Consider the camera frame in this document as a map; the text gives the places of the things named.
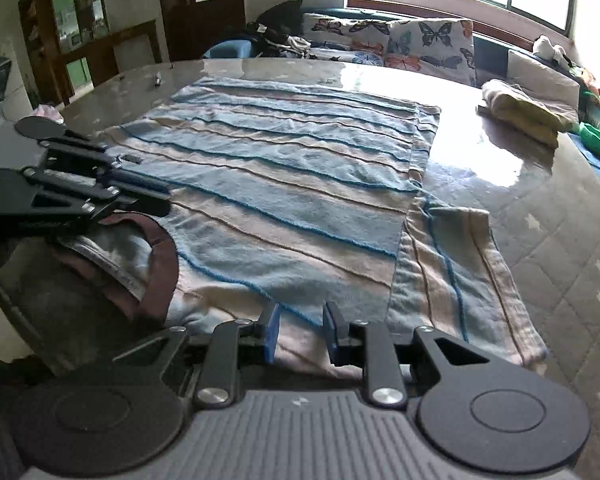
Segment striped pastel towel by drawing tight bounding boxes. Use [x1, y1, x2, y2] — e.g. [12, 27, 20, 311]
[55, 77, 549, 382]

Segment folded pale yellow cloth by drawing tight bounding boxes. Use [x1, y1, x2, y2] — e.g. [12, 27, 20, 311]
[477, 79, 581, 149]

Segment large butterfly print pillow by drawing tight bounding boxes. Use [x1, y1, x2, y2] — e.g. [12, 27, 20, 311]
[385, 18, 477, 87]

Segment pile of black clothes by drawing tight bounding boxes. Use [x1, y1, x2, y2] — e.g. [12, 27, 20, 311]
[246, 0, 312, 59]

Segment wooden glass display cabinet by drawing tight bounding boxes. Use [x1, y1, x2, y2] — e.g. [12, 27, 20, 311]
[18, 0, 162, 107]

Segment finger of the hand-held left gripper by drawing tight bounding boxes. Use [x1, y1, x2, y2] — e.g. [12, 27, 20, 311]
[22, 166, 172, 222]
[39, 130, 143, 172]

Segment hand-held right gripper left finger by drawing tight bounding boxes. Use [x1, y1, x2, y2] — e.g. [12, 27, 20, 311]
[112, 302, 281, 409]

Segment green and pink plush toys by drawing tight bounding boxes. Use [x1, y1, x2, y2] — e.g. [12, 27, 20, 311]
[574, 64, 600, 97]

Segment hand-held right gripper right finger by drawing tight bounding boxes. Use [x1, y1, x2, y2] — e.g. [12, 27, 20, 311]
[323, 301, 511, 407]

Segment plain grey cushion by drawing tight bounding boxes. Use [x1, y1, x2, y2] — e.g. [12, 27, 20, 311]
[506, 50, 581, 122]

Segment dark wooden door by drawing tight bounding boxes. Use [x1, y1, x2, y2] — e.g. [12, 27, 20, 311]
[155, 0, 247, 62]

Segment grey quilted star table cover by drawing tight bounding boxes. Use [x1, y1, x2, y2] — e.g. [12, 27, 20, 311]
[55, 57, 600, 436]

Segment black and white plush toy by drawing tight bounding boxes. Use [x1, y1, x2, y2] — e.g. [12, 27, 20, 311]
[532, 35, 574, 65]

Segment flat butterfly print cushion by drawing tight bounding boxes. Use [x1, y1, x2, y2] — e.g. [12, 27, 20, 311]
[307, 45, 387, 69]

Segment white appliance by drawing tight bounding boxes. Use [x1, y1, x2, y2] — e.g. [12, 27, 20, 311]
[0, 42, 37, 128]

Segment long butterfly print pillow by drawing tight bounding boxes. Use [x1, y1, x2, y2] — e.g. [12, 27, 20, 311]
[301, 13, 392, 52]

